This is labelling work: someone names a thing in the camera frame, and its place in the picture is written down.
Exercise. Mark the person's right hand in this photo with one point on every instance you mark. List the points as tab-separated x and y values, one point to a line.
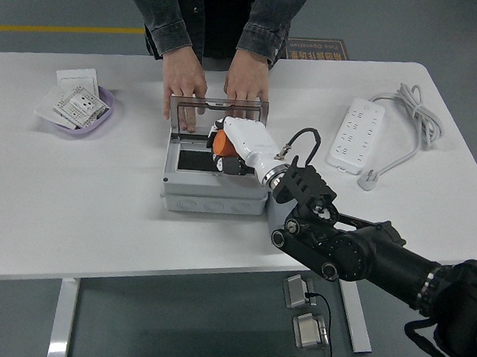
183	82

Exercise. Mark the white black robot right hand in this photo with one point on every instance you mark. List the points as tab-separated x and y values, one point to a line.
251	140

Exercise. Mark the person's left hand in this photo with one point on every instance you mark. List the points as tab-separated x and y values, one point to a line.
246	86

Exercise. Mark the orange cylinder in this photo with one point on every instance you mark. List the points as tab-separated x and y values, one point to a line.
224	143

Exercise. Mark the grey junction box clear lid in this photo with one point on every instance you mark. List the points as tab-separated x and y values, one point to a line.
205	192

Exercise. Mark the person's right forearm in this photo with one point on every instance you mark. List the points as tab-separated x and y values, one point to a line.
167	20

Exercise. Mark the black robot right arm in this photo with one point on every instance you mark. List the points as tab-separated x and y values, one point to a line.
360	246

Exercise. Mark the person's left forearm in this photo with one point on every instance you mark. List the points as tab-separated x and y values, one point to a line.
268	26

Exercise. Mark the person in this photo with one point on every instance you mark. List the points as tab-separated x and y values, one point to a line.
224	16

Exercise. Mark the purple plastic tray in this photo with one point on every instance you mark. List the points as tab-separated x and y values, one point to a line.
105	97

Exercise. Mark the brown floor sign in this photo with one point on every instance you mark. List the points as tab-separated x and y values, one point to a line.
319	50

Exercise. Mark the white power strip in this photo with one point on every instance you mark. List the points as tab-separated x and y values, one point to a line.
356	133

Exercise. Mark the white printed socket plate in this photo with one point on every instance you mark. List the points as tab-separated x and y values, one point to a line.
79	104

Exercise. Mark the white flat card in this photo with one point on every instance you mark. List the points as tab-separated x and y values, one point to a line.
44	108

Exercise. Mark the metal foot pedal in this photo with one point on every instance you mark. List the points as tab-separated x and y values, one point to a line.
296	291
308	332

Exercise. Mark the plain white switch plate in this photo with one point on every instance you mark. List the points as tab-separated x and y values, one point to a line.
76	77

